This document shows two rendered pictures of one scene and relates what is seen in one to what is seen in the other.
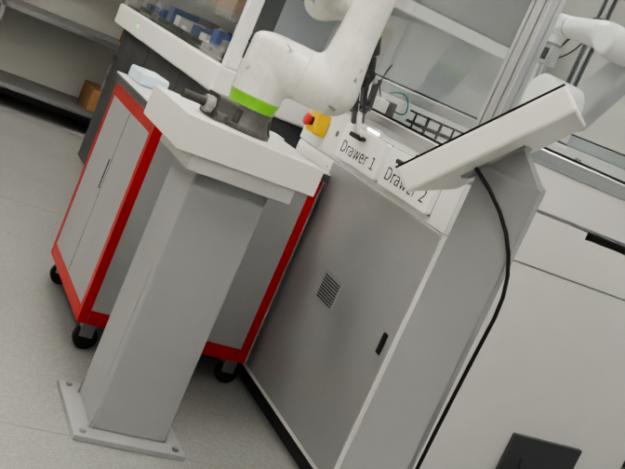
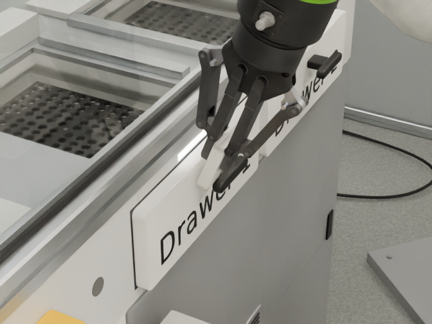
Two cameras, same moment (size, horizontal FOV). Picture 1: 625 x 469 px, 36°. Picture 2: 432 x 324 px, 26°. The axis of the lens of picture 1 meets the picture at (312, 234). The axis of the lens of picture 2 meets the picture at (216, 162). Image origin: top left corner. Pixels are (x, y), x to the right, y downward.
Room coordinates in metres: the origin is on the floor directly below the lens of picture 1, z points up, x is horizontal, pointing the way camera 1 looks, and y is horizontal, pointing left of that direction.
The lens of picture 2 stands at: (3.42, 0.75, 1.53)
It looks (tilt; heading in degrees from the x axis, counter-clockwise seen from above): 33 degrees down; 235
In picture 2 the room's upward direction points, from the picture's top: straight up
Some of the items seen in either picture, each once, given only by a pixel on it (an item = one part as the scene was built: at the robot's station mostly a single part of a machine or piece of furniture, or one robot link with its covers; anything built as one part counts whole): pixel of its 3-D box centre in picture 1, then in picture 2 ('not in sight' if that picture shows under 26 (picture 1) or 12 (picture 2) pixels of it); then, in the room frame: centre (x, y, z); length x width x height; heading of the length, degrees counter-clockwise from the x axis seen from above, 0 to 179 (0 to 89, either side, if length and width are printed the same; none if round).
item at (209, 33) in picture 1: (295, 30); not in sight; (4.57, 0.45, 1.13); 1.78 x 1.14 x 0.45; 28
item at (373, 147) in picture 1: (362, 150); (202, 187); (2.90, -0.03, 0.87); 0.29 x 0.02 x 0.11; 28
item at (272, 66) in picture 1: (271, 73); not in sight; (2.41, 0.25, 0.99); 0.16 x 0.13 x 0.19; 87
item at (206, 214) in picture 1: (172, 292); not in sight; (2.41, 0.27, 0.38); 0.30 x 0.30 x 0.76; 27
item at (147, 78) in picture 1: (148, 78); not in sight; (3.21, 0.70, 0.78); 0.15 x 0.10 x 0.04; 33
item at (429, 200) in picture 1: (409, 180); (303, 78); (2.62, -0.18, 0.87); 0.29 x 0.02 x 0.11; 28
